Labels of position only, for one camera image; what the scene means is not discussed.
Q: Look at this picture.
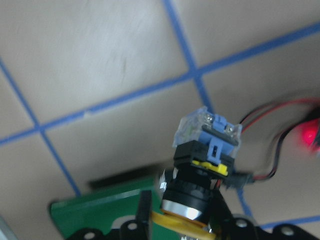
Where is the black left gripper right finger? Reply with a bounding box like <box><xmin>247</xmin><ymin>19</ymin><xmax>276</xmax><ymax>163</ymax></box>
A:
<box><xmin>209</xmin><ymin>187</ymin><xmax>234</xmax><ymax>238</ymax></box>

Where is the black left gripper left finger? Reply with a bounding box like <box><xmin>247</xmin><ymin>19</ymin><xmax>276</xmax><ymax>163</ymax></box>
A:
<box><xmin>136</xmin><ymin>190</ymin><xmax>152</xmax><ymax>240</ymax></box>

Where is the yellow mushroom push button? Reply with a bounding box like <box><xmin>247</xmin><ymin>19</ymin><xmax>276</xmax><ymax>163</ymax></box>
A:
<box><xmin>151</xmin><ymin>106</ymin><xmax>242</xmax><ymax>240</ymax></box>

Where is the green conveyor belt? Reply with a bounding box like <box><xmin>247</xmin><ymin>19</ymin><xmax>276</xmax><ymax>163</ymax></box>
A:
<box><xmin>49</xmin><ymin>178</ymin><xmax>216</xmax><ymax>240</ymax></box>

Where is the black sensor circuit board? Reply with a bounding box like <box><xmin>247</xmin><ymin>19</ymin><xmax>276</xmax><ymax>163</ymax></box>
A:
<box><xmin>298</xmin><ymin>105</ymin><xmax>320</xmax><ymax>158</ymax></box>

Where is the red black wire pair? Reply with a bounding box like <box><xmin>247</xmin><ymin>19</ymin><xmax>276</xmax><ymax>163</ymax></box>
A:
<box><xmin>216</xmin><ymin>98</ymin><xmax>320</xmax><ymax>191</ymax></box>

